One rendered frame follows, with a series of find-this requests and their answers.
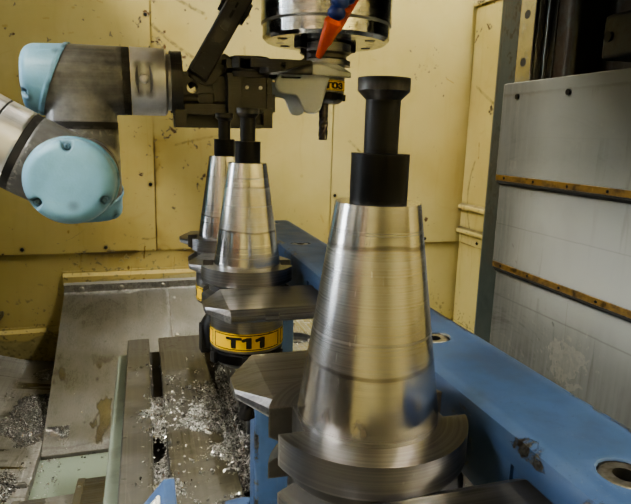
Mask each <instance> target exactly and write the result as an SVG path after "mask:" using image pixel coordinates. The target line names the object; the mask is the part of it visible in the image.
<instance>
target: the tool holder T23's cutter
mask: <svg viewBox="0 0 631 504"><path fill-rule="evenodd" d="M199 349H200V351H201V352H202V353H205V352H210V350H211V342H210V315H208V314H205V315H204V317H203V318H202V320H201V322H199Z"/></svg>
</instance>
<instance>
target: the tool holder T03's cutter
mask: <svg viewBox="0 0 631 504"><path fill-rule="evenodd" d="M328 106H329V104H326V103H322V107H321V109H320V111H319V131H318V137H319V139H318V140H327V135H328V130H327V127H328Z"/></svg>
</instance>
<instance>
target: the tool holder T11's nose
mask: <svg viewBox="0 0 631 504"><path fill-rule="evenodd" d="M279 352H283V349H282V344H281V345H280V346H279V347H278V348H276V349H274V350H272V351H269V352H265V353H260V354H268V353H279ZM251 355H256V354H251ZM251 355H239V354H230V353H225V352H222V351H219V350H217V349H215V348H214V347H212V345H211V350H210V360H211V361H212V362H213V363H217V362H219V363H221V364H223V365H224V366H227V367H230V368H234V369H239V368H240V367H241V366H242V365H243V363H244V362H245V361H246V360H247V359H248V358H249V357H250V356H251Z"/></svg>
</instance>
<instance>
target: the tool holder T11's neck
mask: <svg viewBox="0 0 631 504"><path fill-rule="evenodd" d="M210 323H211V327H212V328H214V329H215V330H218V331H220V332H224V333H229V334H238V335H252V334H262V333H267V332H271V331H274V330H276V329H278V328H280V327H281V326H282V325H283V321H272V322H257V323H243V324H228V323H226V322H224V321H222V320H219V319H217V318H215V317H213V316H211V315H210ZM281 344H282V342H281V343H280V344H279V345H278V346H276V347H273V348H271V349H267V350H262V351H255V352H235V351H228V350H224V349H220V348H218V347H216V346H214V345H213V344H212V343H211V345H212V347H214V348H215V349H217V350H219V351H222V352H225V353H230V354H239V355H251V354H260V353H265V352H269V351H272V350H274V349H276V348H278V347H279V346H280V345H281Z"/></svg>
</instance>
